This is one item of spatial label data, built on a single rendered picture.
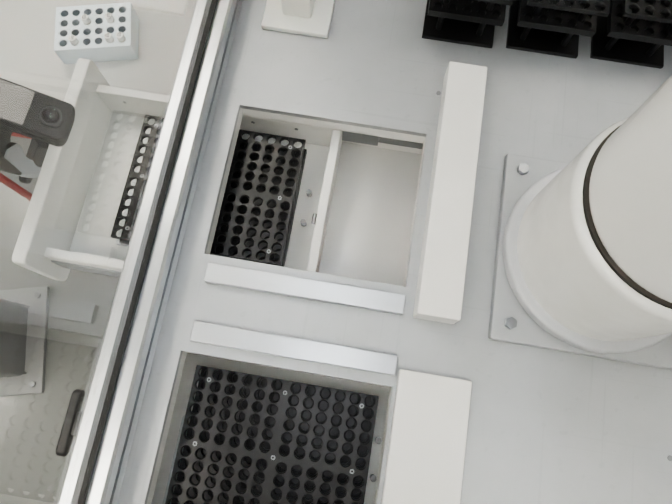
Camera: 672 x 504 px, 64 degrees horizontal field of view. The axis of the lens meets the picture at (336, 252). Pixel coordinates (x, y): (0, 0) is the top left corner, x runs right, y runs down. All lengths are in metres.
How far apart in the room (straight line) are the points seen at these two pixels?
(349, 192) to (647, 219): 0.45
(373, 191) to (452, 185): 0.18
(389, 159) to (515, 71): 0.21
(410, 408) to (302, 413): 0.15
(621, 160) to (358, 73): 0.38
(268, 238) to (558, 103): 0.41
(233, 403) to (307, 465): 0.11
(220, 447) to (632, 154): 0.52
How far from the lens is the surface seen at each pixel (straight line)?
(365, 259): 0.76
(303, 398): 0.67
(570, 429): 0.68
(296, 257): 0.76
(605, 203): 0.49
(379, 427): 0.74
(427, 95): 0.74
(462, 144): 0.67
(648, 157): 0.45
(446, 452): 0.63
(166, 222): 0.63
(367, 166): 0.81
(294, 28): 0.77
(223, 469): 0.68
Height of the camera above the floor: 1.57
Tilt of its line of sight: 75 degrees down
